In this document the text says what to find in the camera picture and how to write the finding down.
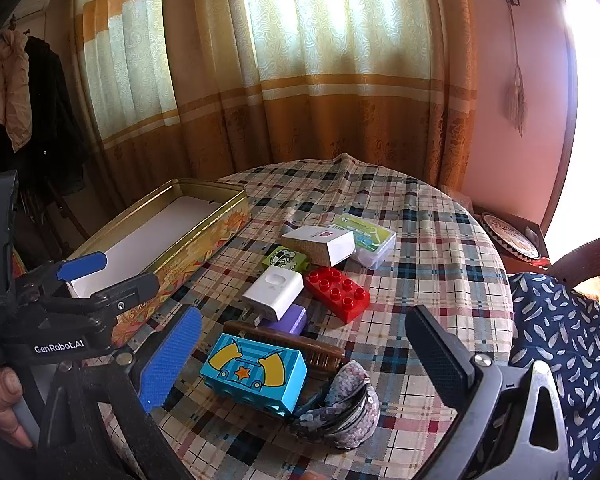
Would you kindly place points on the plaid tablecloth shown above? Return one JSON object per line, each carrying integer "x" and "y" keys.
{"x": 430, "y": 260}

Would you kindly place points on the grey sequin coin purse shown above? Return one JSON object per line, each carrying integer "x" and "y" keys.
{"x": 350, "y": 375}

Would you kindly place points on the wooden comb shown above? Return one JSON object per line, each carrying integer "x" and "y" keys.
{"x": 325, "y": 355}

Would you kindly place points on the blue leaf-print cushion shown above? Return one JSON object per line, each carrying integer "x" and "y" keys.
{"x": 555, "y": 320}

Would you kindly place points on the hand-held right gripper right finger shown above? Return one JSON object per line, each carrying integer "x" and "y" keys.
{"x": 440, "y": 355}

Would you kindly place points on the golden patterned tin box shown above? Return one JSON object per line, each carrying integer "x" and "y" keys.
{"x": 200, "y": 255}

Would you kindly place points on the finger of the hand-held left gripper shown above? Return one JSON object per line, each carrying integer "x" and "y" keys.
{"x": 82, "y": 265}
{"x": 130, "y": 290}

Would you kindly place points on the red toy brick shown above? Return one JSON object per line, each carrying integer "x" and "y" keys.
{"x": 337, "y": 292}

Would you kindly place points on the black coat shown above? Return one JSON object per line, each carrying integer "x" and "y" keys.
{"x": 50, "y": 110}

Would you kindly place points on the white charger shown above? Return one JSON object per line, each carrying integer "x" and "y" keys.
{"x": 275, "y": 290}

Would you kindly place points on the blue printed toy brick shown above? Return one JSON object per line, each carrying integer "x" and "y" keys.
{"x": 260, "y": 370}

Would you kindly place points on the white box with red label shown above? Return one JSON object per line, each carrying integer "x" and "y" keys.
{"x": 325, "y": 250}

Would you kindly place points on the green picture toy block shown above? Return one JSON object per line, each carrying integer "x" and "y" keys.
{"x": 280, "y": 259}

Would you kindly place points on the beige quilted jacket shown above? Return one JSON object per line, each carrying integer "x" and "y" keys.
{"x": 15, "y": 90}

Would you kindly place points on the small red ornament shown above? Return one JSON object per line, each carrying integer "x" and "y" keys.
{"x": 541, "y": 261}

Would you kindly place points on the round decorated plate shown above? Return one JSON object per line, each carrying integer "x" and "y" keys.
{"x": 505, "y": 232}

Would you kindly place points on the clear plastic box green label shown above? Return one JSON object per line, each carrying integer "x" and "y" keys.
{"x": 375, "y": 250}

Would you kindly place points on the orange and cream curtain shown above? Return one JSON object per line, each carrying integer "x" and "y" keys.
{"x": 330, "y": 110}

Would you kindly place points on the wooden chair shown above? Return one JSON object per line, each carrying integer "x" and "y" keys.
{"x": 60, "y": 205}

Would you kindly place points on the hanging tassel ornament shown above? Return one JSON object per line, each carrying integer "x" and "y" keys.
{"x": 516, "y": 105}

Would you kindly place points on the brown wooden cabinet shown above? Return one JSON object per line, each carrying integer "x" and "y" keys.
{"x": 541, "y": 240}

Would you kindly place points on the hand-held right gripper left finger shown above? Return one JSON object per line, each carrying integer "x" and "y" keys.
{"x": 172, "y": 360}

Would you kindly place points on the white paper liner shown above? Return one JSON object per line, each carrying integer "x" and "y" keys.
{"x": 155, "y": 230}

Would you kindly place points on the purple block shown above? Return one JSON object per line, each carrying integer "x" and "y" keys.
{"x": 290, "y": 320}

